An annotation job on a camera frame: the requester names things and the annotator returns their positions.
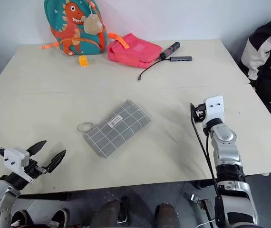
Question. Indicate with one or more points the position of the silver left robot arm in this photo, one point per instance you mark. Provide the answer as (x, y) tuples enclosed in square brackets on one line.
[(0, 197)]

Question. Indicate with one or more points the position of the beige plush pendant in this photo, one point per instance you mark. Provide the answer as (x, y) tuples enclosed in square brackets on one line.
[(92, 23)]

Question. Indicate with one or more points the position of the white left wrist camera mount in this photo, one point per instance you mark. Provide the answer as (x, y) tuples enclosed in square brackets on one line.
[(15, 158)]

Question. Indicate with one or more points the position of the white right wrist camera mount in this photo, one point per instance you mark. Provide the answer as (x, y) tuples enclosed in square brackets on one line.
[(212, 108)]

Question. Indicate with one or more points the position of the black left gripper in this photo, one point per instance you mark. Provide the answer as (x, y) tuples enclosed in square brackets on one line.
[(31, 169)]

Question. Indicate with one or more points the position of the grey checked fabric pouch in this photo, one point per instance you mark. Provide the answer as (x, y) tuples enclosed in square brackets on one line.
[(119, 128)]

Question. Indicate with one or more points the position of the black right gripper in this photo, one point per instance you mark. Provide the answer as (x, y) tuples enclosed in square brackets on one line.
[(200, 112)]

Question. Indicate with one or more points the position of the black and white jacket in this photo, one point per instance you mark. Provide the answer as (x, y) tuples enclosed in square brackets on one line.
[(264, 71)]

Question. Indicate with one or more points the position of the metal floor bracket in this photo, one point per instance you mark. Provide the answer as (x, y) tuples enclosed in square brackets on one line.
[(198, 203)]

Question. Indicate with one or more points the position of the black shoe white sole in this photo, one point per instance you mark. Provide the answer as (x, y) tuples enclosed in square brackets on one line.
[(21, 219), (59, 218)]

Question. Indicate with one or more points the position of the teal dinosaur backpack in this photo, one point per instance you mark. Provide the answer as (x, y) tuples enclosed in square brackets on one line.
[(73, 28)]

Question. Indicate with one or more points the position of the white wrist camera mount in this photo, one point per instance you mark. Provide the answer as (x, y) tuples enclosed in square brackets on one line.
[(15, 158), (212, 108)]

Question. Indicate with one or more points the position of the dark rounded shape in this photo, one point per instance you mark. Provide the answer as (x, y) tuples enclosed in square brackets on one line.
[(108, 213), (166, 215)]

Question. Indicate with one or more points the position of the black table frame bar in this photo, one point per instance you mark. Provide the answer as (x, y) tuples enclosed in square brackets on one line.
[(45, 197)]

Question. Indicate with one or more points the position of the yellow toy brick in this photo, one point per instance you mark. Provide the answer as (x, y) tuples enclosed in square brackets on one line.
[(83, 61)]

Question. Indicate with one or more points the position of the black and red marker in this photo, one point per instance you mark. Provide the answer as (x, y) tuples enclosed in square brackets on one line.
[(170, 50)]

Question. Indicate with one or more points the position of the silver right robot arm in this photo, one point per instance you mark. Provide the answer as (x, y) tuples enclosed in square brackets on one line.
[(228, 152)]

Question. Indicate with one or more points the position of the pink fabric bag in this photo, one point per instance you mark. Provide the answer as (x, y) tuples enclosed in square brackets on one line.
[(133, 51)]

